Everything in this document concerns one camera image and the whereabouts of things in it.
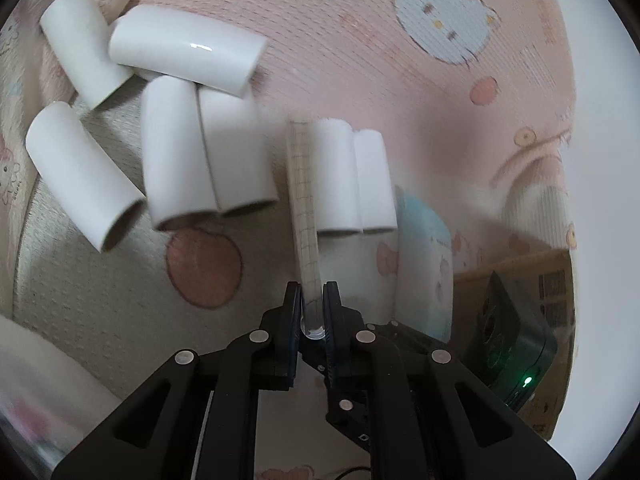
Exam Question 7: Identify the white floral patterned cloth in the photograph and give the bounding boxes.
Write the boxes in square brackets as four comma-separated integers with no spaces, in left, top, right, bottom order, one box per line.
[1,0,48,316]

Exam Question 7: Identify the thin black cable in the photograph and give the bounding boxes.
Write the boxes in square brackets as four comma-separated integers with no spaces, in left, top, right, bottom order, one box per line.
[328,466,374,480]

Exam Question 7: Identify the light blue wet wipes pack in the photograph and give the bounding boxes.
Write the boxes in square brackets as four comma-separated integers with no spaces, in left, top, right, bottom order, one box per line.
[394,188,454,342]

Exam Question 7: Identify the pink hello kitty blanket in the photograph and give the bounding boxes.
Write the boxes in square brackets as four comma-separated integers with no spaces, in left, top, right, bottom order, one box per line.
[0,0,582,480]

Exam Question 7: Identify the white cardboard tube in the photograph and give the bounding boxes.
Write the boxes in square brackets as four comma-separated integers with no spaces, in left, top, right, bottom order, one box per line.
[309,118,362,233]
[354,129,397,232]
[25,101,145,252]
[140,76,217,231]
[198,86,279,216]
[40,0,134,110]
[108,4,268,96]

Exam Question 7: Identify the brown cardboard box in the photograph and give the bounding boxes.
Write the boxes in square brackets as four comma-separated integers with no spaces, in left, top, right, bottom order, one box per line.
[450,249,575,440]

